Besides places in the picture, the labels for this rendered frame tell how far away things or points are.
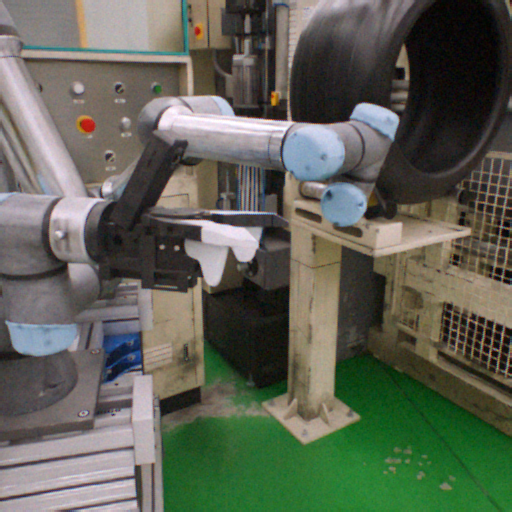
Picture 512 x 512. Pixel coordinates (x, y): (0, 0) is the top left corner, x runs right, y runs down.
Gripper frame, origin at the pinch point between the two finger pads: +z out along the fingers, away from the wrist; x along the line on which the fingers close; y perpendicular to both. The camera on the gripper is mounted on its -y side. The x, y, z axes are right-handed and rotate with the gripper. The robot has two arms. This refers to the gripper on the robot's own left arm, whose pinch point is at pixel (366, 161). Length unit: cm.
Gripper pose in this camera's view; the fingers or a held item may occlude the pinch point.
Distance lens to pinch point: 119.4
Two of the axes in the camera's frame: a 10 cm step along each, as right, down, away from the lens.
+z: 2.8, -4.3, 8.5
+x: -8.9, 2.2, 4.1
